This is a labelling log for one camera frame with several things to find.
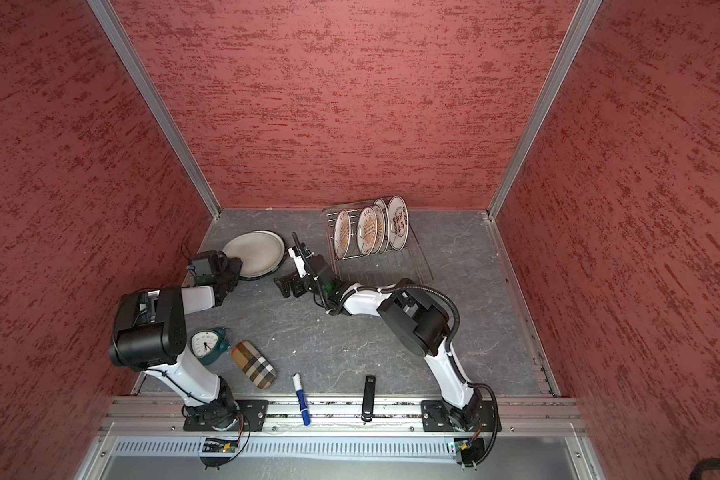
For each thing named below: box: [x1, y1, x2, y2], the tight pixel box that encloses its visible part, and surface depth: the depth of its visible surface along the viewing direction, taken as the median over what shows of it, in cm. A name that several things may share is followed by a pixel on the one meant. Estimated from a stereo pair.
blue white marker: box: [292, 372, 311, 426], surface depth 77 cm
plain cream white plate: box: [222, 230, 285, 277], surface depth 107 cm
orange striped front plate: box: [334, 209, 351, 260], surface depth 105 cm
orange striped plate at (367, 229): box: [356, 206, 378, 255], surface depth 108 cm
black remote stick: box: [361, 375, 376, 423], surface depth 78 cm
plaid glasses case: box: [232, 340, 277, 390], surface depth 81 cm
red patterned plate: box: [388, 195, 409, 251], surface depth 105 cm
